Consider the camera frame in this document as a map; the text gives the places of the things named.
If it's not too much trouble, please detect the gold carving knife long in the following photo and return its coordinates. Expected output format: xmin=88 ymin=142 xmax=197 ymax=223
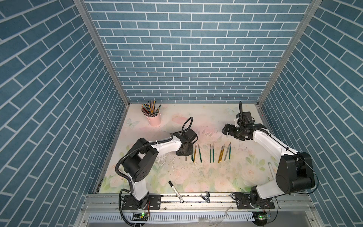
xmin=193 ymin=144 xmax=197 ymax=163

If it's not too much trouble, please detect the silver carving knife capped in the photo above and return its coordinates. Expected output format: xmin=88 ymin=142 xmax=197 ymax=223
xmin=224 ymin=143 xmax=231 ymax=161

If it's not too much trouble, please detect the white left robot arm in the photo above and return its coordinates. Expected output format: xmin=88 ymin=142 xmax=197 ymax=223
xmin=115 ymin=128 xmax=198 ymax=202

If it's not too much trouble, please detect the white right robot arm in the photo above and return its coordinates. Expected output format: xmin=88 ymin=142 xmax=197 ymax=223
xmin=222 ymin=112 xmax=318 ymax=202

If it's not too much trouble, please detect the pink metal pencil cup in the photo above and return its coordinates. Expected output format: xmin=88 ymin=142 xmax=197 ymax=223
xmin=146 ymin=112 xmax=162 ymax=127

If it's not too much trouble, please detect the coloured pencils bundle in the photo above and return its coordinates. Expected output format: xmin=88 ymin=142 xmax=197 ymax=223
xmin=141 ymin=101 xmax=161 ymax=117

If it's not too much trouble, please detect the black marker pen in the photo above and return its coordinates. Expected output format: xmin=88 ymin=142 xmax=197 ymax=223
xmin=168 ymin=181 xmax=184 ymax=203

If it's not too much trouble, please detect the green white marker pen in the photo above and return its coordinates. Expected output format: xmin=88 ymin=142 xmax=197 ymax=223
xmin=268 ymin=162 xmax=275 ymax=179

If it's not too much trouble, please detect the black binder clip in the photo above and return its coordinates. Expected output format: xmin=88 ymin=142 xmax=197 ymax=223
xmin=200 ymin=191 xmax=210 ymax=203

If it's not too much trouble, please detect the aluminium front rail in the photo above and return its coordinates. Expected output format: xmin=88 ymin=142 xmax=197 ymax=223
xmin=73 ymin=192 xmax=324 ymax=227

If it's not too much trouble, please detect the aluminium corner frame post right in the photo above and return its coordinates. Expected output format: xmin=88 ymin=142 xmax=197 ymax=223
xmin=257 ymin=0 xmax=322 ymax=107

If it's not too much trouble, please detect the aluminium corner frame post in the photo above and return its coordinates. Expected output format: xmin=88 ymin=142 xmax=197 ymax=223
xmin=257 ymin=0 xmax=322 ymax=107
xmin=74 ymin=0 xmax=130 ymax=108

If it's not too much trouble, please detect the aluminium corner frame post left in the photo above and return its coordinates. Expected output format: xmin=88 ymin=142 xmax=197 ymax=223
xmin=74 ymin=0 xmax=130 ymax=108

